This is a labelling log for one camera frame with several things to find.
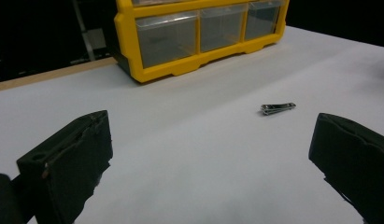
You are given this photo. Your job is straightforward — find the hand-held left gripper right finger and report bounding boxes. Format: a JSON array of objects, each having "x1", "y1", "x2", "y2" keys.
[{"x1": 308, "y1": 112, "x2": 384, "y2": 224}]

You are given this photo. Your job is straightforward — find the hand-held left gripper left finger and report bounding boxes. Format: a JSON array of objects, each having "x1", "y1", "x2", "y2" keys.
[{"x1": 16, "y1": 109, "x2": 114, "y2": 224}]

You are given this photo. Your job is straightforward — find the silver nail clipper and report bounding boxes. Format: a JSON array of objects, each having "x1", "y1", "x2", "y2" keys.
[{"x1": 260, "y1": 102, "x2": 297, "y2": 117}]

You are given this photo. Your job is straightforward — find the yellow black storage organizer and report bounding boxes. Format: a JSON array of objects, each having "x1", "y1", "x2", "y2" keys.
[{"x1": 113, "y1": 0, "x2": 291, "y2": 84}]

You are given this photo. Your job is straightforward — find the clear plastic drawer bin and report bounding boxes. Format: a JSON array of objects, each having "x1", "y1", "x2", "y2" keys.
[{"x1": 199, "y1": 5, "x2": 249, "y2": 53}]

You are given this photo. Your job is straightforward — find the white board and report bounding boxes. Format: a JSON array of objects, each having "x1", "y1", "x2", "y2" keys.
[{"x1": 0, "y1": 26, "x2": 384, "y2": 224}]

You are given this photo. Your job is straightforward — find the grid of clear drawers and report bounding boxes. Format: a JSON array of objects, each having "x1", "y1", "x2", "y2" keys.
[{"x1": 132, "y1": 0, "x2": 284, "y2": 69}]

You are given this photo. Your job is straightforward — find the grey metal frame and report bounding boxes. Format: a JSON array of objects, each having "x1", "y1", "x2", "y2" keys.
[{"x1": 71, "y1": 0, "x2": 108, "y2": 63}]

